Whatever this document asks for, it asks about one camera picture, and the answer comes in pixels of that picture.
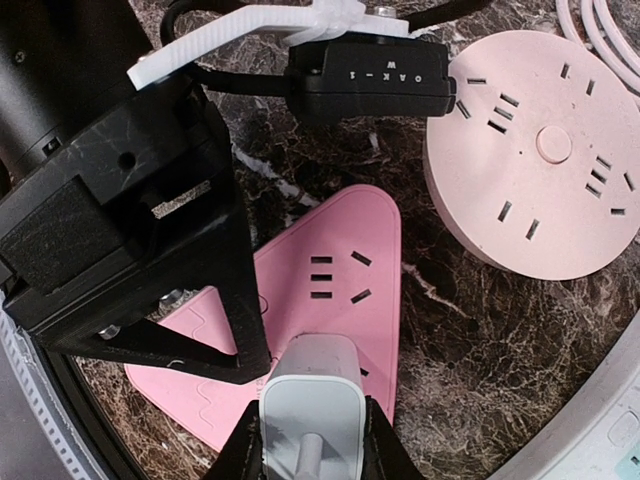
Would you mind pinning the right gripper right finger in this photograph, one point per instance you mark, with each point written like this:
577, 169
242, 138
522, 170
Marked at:
384, 455

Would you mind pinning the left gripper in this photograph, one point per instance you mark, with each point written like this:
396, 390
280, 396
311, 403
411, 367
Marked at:
142, 202

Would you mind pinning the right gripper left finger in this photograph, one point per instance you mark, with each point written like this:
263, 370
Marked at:
241, 456

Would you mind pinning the white charger plug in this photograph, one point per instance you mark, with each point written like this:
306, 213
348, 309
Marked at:
313, 411

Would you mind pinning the pink triangular power strip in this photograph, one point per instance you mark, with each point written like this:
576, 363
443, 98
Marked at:
337, 270

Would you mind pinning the white long power strip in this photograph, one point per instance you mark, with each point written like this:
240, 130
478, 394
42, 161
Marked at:
596, 434

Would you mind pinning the round beige power strip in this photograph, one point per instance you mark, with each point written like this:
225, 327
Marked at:
536, 169

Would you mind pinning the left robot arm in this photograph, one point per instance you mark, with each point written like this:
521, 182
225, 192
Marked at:
63, 66

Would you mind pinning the white slotted cable duct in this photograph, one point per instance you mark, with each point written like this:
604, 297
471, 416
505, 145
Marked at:
54, 424

